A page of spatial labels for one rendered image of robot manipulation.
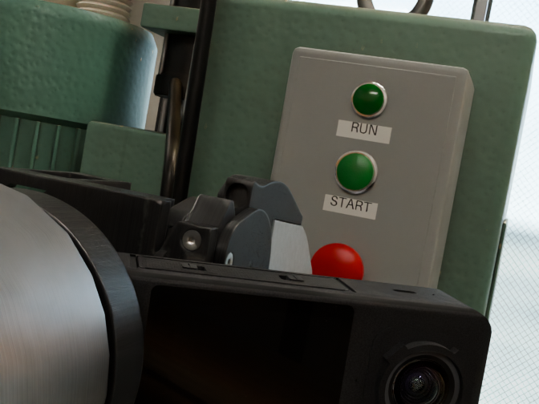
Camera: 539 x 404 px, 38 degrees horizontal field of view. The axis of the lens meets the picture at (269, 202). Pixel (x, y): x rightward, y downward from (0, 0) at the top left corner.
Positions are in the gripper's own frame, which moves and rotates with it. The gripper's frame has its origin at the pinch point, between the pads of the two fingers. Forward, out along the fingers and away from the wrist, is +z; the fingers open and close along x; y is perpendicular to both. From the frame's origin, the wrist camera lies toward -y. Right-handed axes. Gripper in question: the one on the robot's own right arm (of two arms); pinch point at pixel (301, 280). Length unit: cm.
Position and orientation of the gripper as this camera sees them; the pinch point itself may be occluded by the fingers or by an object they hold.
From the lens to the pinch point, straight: 35.7
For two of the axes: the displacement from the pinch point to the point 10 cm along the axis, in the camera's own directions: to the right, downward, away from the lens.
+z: 3.0, 0.0, 9.5
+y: -9.4, -1.8, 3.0
